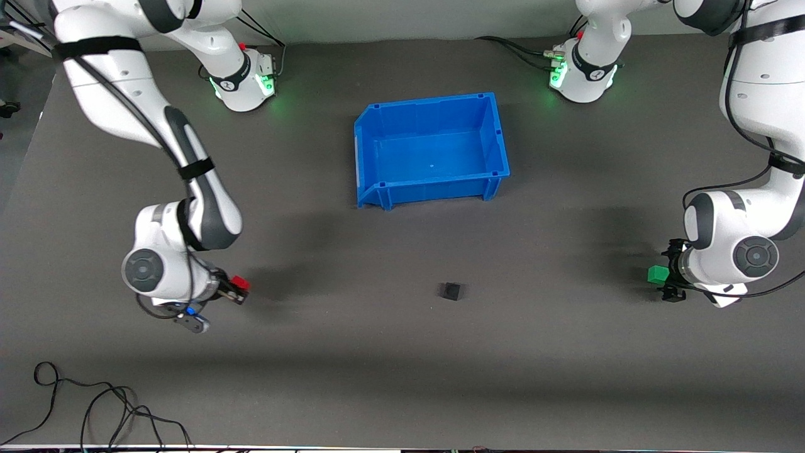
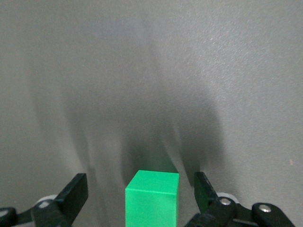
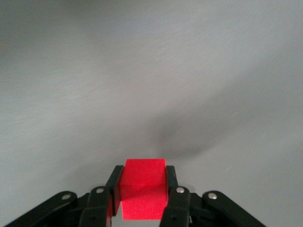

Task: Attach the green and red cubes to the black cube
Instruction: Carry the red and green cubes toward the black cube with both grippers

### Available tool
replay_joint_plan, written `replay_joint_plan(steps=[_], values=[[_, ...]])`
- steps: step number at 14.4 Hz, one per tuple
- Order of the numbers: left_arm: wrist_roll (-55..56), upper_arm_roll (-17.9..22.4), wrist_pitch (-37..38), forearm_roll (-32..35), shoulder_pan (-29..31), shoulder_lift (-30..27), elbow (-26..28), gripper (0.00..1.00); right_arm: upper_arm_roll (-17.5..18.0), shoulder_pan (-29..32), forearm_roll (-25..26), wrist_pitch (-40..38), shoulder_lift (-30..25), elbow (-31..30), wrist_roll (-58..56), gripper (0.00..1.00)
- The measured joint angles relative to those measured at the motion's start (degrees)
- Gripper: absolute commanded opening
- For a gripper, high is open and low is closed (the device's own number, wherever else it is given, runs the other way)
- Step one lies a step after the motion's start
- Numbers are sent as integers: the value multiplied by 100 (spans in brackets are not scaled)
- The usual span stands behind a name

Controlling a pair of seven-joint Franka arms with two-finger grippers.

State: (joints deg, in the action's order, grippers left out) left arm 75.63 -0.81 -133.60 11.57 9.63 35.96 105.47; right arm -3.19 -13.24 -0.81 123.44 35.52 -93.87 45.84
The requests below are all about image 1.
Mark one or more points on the small green cube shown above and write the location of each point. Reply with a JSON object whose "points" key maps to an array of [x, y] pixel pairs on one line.
{"points": [[658, 275]]}

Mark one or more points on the small red cube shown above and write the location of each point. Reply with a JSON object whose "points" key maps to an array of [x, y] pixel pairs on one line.
{"points": [[240, 283]]}

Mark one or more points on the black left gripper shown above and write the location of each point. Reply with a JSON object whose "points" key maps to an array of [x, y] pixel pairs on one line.
{"points": [[675, 253]]}

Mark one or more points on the black caster wheel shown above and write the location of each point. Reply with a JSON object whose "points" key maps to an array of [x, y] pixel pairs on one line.
{"points": [[7, 109]]}

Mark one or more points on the dark grey table mat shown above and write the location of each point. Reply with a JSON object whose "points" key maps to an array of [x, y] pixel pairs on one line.
{"points": [[566, 352]]}

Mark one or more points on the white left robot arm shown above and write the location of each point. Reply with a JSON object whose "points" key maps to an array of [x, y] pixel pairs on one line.
{"points": [[764, 82]]}

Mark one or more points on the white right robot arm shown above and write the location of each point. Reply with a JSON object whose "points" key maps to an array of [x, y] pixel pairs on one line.
{"points": [[107, 94]]}

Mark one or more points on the blue plastic storage bin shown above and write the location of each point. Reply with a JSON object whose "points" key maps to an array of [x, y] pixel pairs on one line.
{"points": [[434, 151]]}

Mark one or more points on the small black cube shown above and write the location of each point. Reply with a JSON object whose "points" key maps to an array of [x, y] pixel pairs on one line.
{"points": [[449, 291]]}

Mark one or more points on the aluminium frame rail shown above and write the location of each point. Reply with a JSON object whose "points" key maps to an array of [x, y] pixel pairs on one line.
{"points": [[19, 31]]}

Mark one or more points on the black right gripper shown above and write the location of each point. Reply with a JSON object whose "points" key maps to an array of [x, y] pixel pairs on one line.
{"points": [[224, 288]]}

